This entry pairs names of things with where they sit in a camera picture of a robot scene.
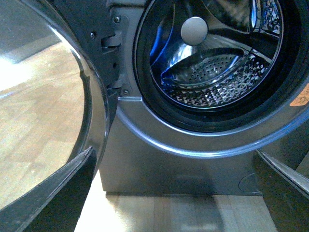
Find yellow warning sticker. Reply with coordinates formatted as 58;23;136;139
290;84;309;107

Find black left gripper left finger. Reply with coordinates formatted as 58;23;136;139
0;147;97;232

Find stainless steel washer drum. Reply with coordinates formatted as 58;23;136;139
150;0;283;109

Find grey front-load washing machine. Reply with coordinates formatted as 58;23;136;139
99;0;309;195

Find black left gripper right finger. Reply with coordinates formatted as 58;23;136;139
253;150;309;232

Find dark grey washer door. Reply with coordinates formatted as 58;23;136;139
0;0;118;211

